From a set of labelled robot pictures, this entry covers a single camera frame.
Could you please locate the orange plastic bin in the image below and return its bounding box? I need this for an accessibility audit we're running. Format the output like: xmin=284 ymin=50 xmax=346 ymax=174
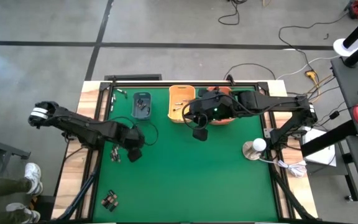
xmin=205 ymin=85 xmax=234 ymax=126

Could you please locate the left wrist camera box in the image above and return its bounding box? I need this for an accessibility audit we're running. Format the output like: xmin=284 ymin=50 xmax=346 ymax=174
xmin=127 ymin=147 xmax=144 ymax=164

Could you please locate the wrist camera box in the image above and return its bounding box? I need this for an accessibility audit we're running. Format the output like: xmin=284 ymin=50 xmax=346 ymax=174
xmin=191 ymin=127 xmax=209 ymax=142
xmin=127 ymin=147 xmax=144 ymax=164

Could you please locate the white box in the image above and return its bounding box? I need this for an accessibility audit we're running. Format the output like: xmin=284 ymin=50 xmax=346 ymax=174
xmin=301 ymin=126 xmax=337 ymax=167

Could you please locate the black left camera cable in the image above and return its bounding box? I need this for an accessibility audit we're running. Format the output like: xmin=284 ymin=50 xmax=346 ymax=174
xmin=113 ymin=116 xmax=160 ymax=147

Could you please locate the yellow power plug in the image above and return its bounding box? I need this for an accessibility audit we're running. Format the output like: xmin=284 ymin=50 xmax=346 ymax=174
xmin=305 ymin=70 xmax=319 ymax=88

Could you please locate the yellow plastic bin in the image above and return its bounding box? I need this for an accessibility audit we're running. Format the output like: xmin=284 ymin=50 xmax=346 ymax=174
xmin=167 ymin=85 xmax=196 ymax=124

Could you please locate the person's shoe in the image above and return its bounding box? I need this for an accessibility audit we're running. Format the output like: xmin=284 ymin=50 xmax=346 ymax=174
xmin=5 ymin=202 xmax=42 ymax=224
xmin=23 ymin=162 xmax=44 ymax=197

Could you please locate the black support beam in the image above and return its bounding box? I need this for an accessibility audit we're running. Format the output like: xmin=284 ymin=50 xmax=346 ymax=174
xmin=300 ymin=119 xmax=358 ymax=158

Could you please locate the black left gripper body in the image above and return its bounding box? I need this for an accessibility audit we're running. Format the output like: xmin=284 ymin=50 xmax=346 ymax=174
xmin=117 ymin=123 xmax=145 ymax=151

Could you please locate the long black floor cable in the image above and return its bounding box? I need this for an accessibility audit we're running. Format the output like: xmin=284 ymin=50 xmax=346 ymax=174
xmin=278 ymin=12 xmax=351 ymax=75

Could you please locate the white bundled lamp cable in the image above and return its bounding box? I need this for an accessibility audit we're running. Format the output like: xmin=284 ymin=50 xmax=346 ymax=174
xmin=258 ymin=157 xmax=308 ymax=178

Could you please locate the white bulb brass lamp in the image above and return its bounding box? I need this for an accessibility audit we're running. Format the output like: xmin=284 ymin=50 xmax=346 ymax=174
xmin=242 ymin=138 xmax=268 ymax=161

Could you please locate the black right camera cable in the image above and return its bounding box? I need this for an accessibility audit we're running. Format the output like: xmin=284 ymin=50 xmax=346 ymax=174
xmin=181 ymin=102 xmax=211 ymax=131

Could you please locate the arched black floor cable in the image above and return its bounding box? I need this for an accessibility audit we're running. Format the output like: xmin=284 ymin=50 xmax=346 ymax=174
xmin=223 ymin=63 xmax=276 ymax=81

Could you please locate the coiled black floor cable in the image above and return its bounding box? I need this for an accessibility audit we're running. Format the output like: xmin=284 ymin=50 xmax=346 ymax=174
xmin=218 ymin=0 xmax=248 ymax=26

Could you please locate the white floor cable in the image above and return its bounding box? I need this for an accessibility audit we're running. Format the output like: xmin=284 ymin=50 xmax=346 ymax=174
xmin=275 ymin=55 xmax=341 ymax=81

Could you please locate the black camera cable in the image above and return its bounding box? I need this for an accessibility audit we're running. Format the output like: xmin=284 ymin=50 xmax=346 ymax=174
xmin=113 ymin=116 xmax=160 ymax=147
xmin=181 ymin=102 xmax=211 ymax=131

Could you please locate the grey side table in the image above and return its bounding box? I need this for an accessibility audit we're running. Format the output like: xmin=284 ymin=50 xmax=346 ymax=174
xmin=330 ymin=55 xmax=358 ymax=215

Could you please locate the white black tower fan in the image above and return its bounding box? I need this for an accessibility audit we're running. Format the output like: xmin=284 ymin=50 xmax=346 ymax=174
xmin=333 ymin=6 xmax=358 ymax=58

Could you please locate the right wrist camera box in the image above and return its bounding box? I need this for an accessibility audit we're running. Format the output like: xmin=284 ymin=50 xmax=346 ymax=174
xmin=191 ymin=127 xmax=209 ymax=142

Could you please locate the black floor grate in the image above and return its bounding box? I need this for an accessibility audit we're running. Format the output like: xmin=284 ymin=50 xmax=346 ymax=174
xmin=104 ymin=73 xmax=163 ymax=82

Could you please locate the dark teal plastic bin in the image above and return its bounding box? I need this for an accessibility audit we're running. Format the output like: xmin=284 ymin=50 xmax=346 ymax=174
xmin=131 ymin=91 xmax=152 ymax=121

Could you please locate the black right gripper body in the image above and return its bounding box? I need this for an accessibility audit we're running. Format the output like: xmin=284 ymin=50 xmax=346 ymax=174
xmin=190 ymin=95 xmax=229 ymax=124

